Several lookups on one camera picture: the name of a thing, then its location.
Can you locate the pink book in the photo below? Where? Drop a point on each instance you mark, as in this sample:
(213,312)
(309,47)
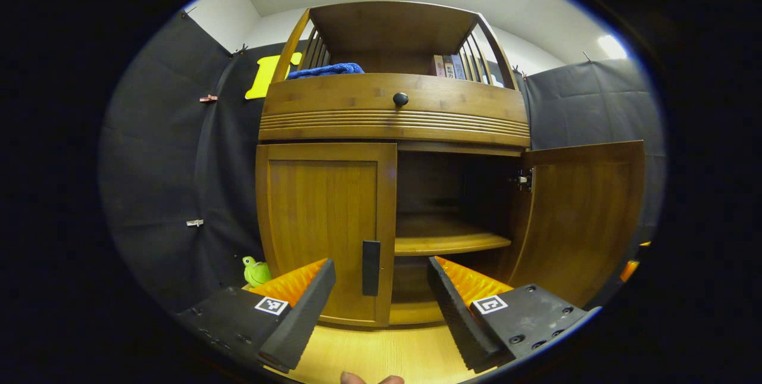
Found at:
(438,66)

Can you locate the green toy bird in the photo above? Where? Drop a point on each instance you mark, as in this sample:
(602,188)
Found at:
(257,272)

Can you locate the black backdrop cloth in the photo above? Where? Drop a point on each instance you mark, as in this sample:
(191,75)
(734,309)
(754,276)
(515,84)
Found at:
(161,193)

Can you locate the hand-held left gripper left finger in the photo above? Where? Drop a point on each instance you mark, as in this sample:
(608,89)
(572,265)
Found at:
(297,318)

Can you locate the wooden double-door shoe cabinet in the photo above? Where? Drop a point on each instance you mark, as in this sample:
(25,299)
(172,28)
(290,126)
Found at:
(393,30)

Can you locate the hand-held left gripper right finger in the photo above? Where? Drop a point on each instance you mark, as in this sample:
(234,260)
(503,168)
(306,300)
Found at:
(455,318)

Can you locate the blue folded towel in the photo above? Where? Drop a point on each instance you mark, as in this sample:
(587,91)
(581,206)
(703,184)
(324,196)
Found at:
(327,69)

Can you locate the ceiling light panel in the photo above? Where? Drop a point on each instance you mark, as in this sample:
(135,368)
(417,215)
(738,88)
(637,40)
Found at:
(612,47)

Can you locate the wooden shoe cabinet door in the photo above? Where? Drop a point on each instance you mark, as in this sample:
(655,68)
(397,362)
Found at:
(583,223)
(321,223)

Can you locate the dark brown book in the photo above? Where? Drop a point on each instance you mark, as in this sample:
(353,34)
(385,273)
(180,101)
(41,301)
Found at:
(449,67)

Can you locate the wooden inner shelf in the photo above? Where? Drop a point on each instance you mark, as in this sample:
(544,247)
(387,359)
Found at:
(446,238)

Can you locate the reddish clothes peg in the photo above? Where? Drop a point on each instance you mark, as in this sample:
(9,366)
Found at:
(208,99)

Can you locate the wooden drawer with black knob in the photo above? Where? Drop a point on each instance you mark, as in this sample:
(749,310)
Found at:
(333,101)

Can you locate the metal door hinge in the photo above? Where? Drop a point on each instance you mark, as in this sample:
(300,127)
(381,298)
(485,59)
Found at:
(522,180)

